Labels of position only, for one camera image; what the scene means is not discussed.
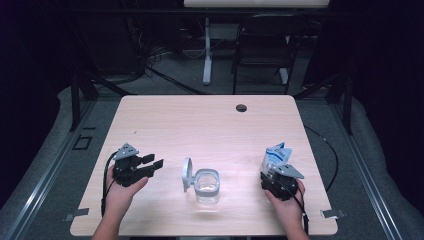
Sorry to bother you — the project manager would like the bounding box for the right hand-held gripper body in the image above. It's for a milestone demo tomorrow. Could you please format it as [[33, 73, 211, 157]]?
[[260, 163, 305, 202]]

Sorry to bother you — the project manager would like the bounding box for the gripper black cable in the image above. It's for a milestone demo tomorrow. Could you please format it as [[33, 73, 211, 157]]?
[[100, 150, 121, 218], [279, 181, 310, 236]]

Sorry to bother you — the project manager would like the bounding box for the black floor socket frame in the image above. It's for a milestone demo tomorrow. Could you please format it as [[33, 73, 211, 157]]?
[[72, 134, 94, 151]]

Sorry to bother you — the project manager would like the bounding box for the thin black looped cable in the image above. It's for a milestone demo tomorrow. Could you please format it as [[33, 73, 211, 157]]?
[[303, 124, 340, 193]]

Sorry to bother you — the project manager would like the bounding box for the white desk leg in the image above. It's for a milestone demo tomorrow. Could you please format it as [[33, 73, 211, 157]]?
[[202, 17, 213, 86], [279, 34, 290, 85]]

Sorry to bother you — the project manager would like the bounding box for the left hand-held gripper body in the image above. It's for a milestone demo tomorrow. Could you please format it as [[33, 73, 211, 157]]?
[[112, 142, 155, 188]]

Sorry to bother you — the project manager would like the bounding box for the clear jar with grey lid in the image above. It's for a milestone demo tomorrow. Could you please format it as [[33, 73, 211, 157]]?
[[182, 157, 221, 205]]

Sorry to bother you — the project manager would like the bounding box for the grey table bracket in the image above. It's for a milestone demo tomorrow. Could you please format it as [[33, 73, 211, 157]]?
[[63, 207, 90, 223], [320, 208, 347, 220]]

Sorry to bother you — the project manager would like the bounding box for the black metal frame stand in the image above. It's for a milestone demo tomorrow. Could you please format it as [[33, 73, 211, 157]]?
[[293, 66, 354, 136], [69, 71, 134, 132]]

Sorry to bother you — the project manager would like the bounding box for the person's left hand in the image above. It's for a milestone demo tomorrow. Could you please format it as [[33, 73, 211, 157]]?
[[104, 165, 149, 218]]

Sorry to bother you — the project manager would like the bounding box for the black cable bundle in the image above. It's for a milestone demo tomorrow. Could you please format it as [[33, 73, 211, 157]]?
[[124, 14, 174, 84]]

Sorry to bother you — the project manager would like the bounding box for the person's right hand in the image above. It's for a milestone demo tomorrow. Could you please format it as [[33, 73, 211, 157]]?
[[264, 179, 306, 231]]

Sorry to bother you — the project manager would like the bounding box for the aluminium floor rail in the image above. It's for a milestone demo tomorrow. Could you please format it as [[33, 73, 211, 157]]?
[[329, 99, 404, 240], [3, 99, 98, 240]]

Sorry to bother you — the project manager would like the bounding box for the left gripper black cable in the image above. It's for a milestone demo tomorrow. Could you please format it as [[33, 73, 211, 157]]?
[[100, 150, 121, 218]]

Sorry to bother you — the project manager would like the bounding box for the white stand-up pouch bag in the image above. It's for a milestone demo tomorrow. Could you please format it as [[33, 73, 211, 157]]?
[[260, 142, 293, 178]]

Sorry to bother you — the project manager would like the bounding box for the black floor cable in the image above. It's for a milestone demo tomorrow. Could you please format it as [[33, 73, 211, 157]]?
[[146, 65, 208, 96]]

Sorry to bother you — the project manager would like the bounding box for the black curtain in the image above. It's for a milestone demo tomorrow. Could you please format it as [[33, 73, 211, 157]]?
[[346, 0, 424, 214], [0, 0, 73, 208]]

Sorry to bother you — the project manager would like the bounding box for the black folding chair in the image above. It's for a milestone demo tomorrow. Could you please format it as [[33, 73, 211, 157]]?
[[231, 13, 309, 95]]

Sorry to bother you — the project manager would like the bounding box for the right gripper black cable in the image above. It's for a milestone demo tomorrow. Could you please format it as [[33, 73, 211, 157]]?
[[279, 181, 310, 236]]

